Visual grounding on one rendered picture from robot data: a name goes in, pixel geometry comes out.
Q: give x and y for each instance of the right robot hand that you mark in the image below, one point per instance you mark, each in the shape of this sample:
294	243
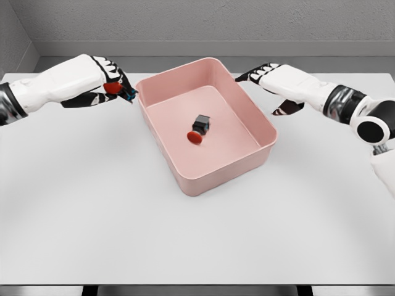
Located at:
284	81

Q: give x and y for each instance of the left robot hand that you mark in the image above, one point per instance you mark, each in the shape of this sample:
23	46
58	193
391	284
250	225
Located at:
77	77

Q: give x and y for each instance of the red button industrial switch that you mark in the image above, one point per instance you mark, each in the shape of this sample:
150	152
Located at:
199	129
115	88

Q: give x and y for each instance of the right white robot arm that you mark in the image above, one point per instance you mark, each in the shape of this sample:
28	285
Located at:
351	105

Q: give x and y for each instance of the pink plastic basket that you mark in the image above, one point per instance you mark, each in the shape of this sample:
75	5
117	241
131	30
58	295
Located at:
203	123

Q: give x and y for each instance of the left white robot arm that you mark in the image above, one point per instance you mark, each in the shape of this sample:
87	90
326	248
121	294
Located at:
23	95

